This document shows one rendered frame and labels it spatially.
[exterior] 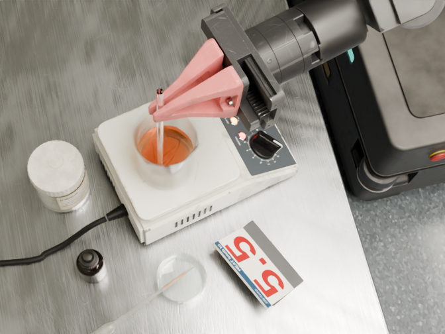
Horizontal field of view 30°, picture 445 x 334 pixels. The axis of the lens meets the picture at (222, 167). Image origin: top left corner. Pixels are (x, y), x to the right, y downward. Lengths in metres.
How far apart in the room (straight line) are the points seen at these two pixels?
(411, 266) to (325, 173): 0.82
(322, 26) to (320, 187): 0.29
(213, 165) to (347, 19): 0.23
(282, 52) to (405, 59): 0.82
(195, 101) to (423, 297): 1.14
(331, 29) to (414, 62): 0.79
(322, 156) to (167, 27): 0.25
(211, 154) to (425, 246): 0.98
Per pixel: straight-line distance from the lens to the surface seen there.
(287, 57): 0.72
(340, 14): 0.74
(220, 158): 0.88
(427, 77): 1.51
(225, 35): 0.71
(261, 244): 0.94
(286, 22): 0.73
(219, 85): 0.69
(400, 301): 1.76
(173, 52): 1.03
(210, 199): 0.89
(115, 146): 0.89
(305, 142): 0.99
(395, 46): 1.53
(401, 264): 1.77
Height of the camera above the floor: 1.66
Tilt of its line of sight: 70 degrees down
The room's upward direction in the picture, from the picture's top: 11 degrees clockwise
